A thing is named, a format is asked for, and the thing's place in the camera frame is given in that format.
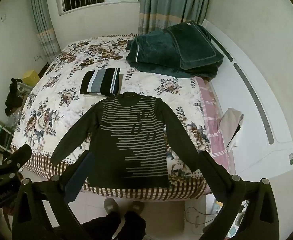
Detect narrow grey-green curtain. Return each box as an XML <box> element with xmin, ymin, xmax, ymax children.
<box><xmin>29</xmin><ymin>0</ymin><xmax>61</xmax><ymax>62</ymax></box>

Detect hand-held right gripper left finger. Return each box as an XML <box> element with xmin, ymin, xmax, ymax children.
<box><xmin>11</xmin><ymin>151</ymin><xmax>96</xmax><ymax>240</ymax></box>

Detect grey slipper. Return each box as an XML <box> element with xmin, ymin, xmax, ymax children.
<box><xmin>103</xmin><ymin>198</ymin><xmax>121</xmax><ymax>215</ymax></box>
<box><xmin>128</xmin><ymin>201</ymin><xmax>145</xmax><ymax>215</ymax></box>

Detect person's leg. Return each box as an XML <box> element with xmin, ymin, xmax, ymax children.
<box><xmin>123</xmin><ymin>210</ymin><xmax>147</xmax><ymax>240</ymax></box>
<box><xmin>81</xmin><ymin>211</ymin><xmax>122</xmax><ymax>240</ymax></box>

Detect pink checked sheet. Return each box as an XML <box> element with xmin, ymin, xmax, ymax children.
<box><xmin>194</xmin><ymin>76</ymin><xmax>231</xmax><ymax>173</ymax></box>

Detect yellow box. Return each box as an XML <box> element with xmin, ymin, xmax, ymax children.
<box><xmin>22</xmin><ymin>69</ymin><xmax>40</xmax><ymax>85</ymax></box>

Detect wide grey-green curtain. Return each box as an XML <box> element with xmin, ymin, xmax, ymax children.
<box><xmin>138</xmin><ymin>0</ymin><xmax>213</xmax><ymax>37</ymax></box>

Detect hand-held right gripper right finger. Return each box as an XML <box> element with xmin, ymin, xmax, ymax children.
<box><xmin>198</xmin><ymin>150</ymin><xmax>281</xmax><ymax>240</ymax></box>

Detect person's right leg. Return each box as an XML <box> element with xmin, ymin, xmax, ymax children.
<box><xmin>123</xmin><ymin>210</ymin><xmax>147</xmax><ymax>240</ymax></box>

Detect floral bedsheet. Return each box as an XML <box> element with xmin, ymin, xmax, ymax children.
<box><xmin>10</xmin><ymin>34</ymin><xmax>212</xmax><ymax>201</ymax></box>

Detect person's left leg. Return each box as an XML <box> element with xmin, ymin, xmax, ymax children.
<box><xmin>81</xmin><ymin>211</ymin><xmax>122</xmax><ymax>240</ymax></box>

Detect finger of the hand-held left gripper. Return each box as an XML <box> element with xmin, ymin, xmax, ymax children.
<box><xmin>3</xmin><ymin>144</ymin><xmax>32</xmax><ymax>173</ymax></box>

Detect black cloth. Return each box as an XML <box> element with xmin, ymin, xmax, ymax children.
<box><xmin>4</xmin><ymin>78</ymin><xmax>24</xmax><ymax>117</ymax></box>

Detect dark green plush blanket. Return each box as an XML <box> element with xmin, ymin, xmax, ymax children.
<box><xmin>126</xmin><ymin>31</ymin><xmax>219</xmax><ymax>80</ymax></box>

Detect folded black grey striped clothes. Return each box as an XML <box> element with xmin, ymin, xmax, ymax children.
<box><xmin>80</xmin><ymin>68</ymin><xmax>121</xmax><ymax>97</ymax></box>

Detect dark striped sweater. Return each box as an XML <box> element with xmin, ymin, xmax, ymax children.
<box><xmin>50</xmin><ymin>92</ymin><xmax>199</xmax><ymax>189</ymax></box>

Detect beige cloth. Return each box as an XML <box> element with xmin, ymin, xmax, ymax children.
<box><xmin>220</xmin><ymin>107</ymin><xmax>244</xmax><ymax>152</ymax></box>

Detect white headboard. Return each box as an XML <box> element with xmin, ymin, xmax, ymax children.
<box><xmin>202</xmin><ymin>19</ymin><xmax>293</xmax><ymax>180</ymax></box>

